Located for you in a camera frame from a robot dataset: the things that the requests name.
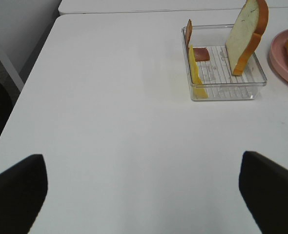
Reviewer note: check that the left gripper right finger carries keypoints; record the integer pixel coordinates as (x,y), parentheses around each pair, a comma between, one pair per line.
(263,185)

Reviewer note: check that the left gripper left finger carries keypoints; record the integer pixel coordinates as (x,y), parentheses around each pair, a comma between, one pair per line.
(23,189)

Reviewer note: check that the yellow cheese slice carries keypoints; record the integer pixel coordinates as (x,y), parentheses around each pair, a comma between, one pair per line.
(194,70)

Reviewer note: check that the bacon strip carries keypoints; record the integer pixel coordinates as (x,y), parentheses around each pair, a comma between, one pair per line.
(200,54)

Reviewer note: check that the left clear plastic tray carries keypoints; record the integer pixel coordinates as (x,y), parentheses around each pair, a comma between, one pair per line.
(218,83)

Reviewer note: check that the pink round plate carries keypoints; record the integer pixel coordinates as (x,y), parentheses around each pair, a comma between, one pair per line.
(278,55)

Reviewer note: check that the white table leg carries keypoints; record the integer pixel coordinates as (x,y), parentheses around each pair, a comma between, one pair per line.
(12,72)

